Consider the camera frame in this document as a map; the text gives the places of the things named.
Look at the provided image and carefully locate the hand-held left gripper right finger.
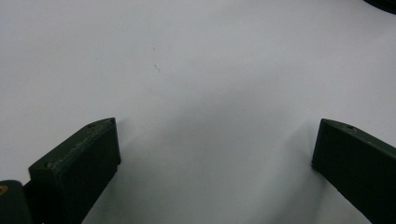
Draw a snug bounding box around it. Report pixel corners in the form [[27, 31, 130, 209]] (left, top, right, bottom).
[[311, 118, 396, 224]]

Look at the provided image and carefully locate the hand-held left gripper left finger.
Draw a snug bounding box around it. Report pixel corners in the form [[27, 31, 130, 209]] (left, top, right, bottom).
[[28, 117, 122, 224]]

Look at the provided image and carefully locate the black mesh pen holder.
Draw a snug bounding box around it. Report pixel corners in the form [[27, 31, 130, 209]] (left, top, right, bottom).
[[362, 0, 396, 16]]

